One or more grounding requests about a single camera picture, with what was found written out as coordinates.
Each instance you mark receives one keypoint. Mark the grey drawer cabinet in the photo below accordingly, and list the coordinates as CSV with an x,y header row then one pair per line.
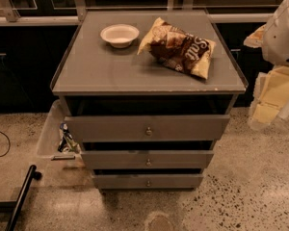
x,y
96,79

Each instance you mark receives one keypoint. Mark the yellow brown chip bag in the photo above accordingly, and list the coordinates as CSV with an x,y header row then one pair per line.
x,y
178,50

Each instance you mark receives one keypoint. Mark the grey top drawer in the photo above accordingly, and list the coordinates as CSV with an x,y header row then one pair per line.
x,y
147,127

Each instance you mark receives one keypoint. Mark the black metal bar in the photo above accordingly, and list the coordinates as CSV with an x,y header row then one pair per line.
x,y
13,207

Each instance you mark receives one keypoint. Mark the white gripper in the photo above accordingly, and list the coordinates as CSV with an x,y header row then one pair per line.
x,y
281,38

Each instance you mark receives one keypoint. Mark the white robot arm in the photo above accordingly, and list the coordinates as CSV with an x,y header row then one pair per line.
x,y
275,47

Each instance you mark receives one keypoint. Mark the metal railing frame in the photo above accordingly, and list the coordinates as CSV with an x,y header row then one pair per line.
x,y
72,12

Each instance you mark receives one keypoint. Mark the grey bottom drawer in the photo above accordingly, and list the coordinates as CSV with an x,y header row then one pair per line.
x,y
147,181

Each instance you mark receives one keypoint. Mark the grey drawer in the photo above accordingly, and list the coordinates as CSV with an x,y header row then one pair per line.
x,y
141,159
147,181
147,127

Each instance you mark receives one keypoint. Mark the clear plastic side bin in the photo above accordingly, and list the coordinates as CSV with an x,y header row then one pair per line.
x,y
50,136

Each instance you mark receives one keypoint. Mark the white paper bowl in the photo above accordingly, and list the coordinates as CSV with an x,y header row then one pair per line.
x,y
119,35

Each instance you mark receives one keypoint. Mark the snack packets in bin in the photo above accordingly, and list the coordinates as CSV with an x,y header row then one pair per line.
x,y
67,142

